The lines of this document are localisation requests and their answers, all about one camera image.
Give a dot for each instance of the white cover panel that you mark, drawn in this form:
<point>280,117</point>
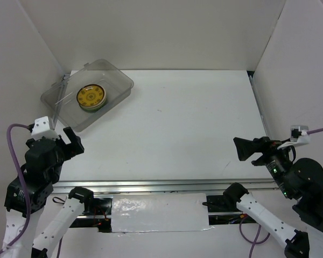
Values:
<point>168,212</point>

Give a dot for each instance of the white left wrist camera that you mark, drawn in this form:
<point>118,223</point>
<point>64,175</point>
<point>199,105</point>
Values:
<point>44,128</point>

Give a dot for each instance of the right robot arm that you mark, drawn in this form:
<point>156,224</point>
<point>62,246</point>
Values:
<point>301,180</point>

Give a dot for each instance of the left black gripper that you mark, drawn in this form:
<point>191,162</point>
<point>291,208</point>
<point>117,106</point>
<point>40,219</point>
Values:
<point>76,147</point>

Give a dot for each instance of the clear plastic bin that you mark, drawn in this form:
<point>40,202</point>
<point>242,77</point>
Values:
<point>61,98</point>

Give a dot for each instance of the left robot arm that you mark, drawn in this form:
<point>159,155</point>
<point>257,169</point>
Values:
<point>26,195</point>

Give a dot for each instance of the yellow patterned plate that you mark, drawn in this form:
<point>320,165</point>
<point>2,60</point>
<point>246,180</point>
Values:
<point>91,94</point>

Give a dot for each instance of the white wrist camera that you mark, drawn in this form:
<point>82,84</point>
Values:
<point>44,128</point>
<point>298,137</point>

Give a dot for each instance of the cream plate with black patch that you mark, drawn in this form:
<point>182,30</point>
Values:
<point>93,106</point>

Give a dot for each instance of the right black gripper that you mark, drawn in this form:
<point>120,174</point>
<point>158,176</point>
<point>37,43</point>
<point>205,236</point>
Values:
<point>265,145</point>

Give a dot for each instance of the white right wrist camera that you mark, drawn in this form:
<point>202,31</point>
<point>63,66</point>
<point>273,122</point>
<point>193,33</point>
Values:
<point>298,137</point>

